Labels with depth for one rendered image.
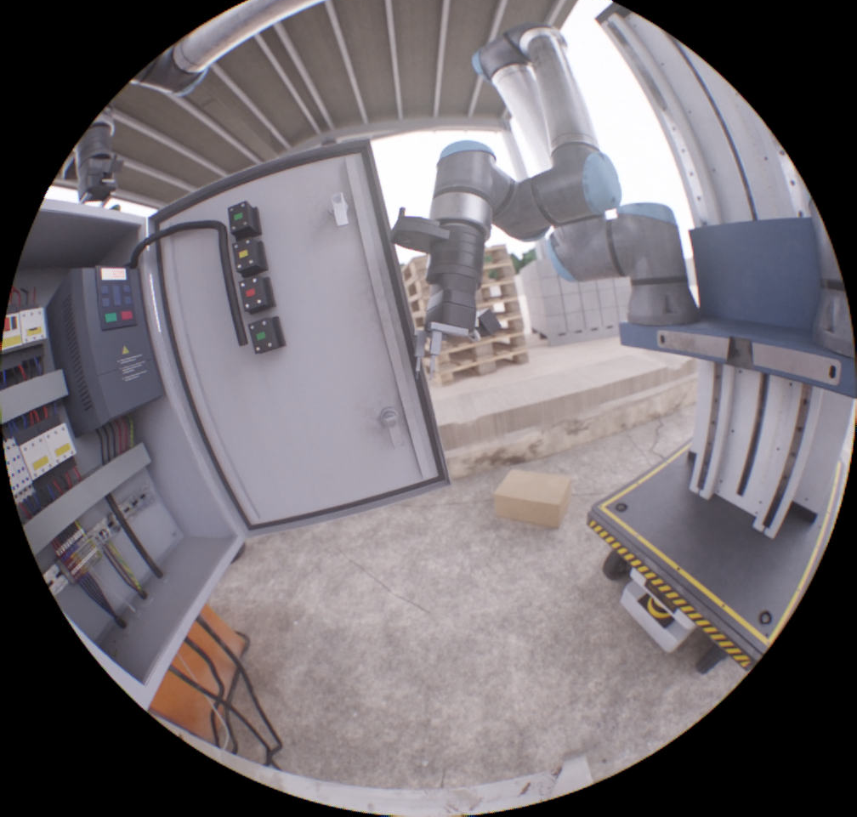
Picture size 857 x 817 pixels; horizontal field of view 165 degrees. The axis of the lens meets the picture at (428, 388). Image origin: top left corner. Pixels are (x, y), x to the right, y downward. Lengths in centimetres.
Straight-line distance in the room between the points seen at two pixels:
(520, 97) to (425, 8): 415
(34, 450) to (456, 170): 68
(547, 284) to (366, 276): 266
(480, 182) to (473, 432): 137
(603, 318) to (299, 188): 300
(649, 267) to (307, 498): 81
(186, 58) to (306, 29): 444
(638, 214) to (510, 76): 47
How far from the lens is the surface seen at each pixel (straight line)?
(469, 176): 44
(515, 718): 96
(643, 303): 71
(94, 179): 64
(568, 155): 49
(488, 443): 165
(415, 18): 503
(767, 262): 75
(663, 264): 70
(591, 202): 46
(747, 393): 90
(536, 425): 171
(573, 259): 76
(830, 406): 98
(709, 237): 79
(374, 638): 114
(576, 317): 311
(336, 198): 45
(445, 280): 37
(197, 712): 123
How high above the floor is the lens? 95
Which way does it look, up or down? 15 degrees down
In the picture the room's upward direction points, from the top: 13 degrees counter-clockwise
